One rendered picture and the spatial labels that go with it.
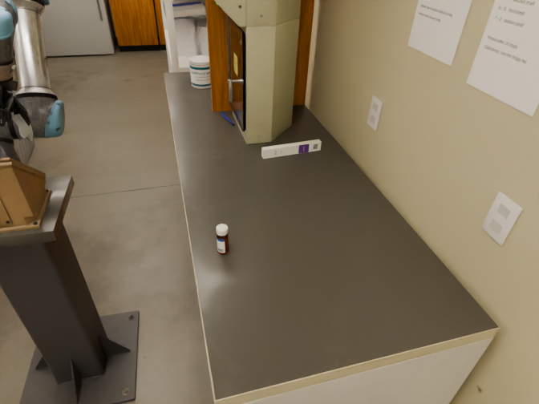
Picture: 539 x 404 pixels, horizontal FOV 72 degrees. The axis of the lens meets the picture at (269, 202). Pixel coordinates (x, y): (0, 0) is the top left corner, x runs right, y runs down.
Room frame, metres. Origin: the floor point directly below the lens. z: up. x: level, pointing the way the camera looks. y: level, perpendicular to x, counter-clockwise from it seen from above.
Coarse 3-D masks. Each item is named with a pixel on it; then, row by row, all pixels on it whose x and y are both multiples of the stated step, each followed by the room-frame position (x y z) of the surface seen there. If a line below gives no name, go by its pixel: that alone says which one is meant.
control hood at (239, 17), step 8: (216, 0) 1.41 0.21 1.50; (224, 0) 1.42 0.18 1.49; (232, 0) 1.42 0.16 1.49; (240, 0) 1.43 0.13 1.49; (224, 8) 1.42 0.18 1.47; (232, 8) 1.42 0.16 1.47; (240, 8) 1.43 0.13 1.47; (232, 16) 1.42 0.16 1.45; (240, 16) 1.43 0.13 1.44; (240, 24) 1.43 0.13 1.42
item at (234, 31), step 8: (232, 24) 1.64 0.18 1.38; (232, 32) 1.64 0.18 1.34; (240, 32) 1.48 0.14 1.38; (232, 40) 1.64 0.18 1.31; (240, 40) 1.48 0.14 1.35; (232, 48) 1.65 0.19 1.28; (240, 48) 1.48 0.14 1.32; (232, 56) 1.65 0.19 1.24; (240, 56) 1.48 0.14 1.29; (232, 64) 1.66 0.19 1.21; (240, 64) 1.49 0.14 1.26; (232, 72) 1.66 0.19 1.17; (240, 72) 1.49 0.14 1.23; (240, 88) 1.49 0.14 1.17; (240, 96) 1.49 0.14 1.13; (232, 104) 1.68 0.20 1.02; (240, 104) 1.50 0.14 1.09; (240, 112) 1.50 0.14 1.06; (240, 120) 1.50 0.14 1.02
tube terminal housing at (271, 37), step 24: (264, 0) 1.46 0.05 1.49; (288, 0) 1.55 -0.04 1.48; (264, 24) 1.46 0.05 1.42; (288, 24) 1.56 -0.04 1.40; (264, 48) 1.46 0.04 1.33; (288, 48) 1.57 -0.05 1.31; (264, 72) 1.46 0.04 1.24; (288, 72) 1.58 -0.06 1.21; (264, 96) 1.46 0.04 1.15; (288, 96) 1.60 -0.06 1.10; (264, 120) 1.46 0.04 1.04; (288, 120) 1.61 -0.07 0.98
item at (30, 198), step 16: (0, 160) 0.84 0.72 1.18; (16, 160) 0.88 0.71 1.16; (0, 176) 0.84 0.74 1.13; (16, 176) 0.85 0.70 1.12; (32, 176) 0.95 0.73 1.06; (0, 192) 0.84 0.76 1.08; (16, 192) 0.85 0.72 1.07; (32, 192) 0.91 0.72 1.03; (48, 192) 1.02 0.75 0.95; (0, 208) 0.83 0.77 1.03; (16, 208) 0.84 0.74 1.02; (32, 208) 0.86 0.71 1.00; (0, 224) 0.82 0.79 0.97; (16, 224) 0.84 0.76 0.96; (32, 224) 0.85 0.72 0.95
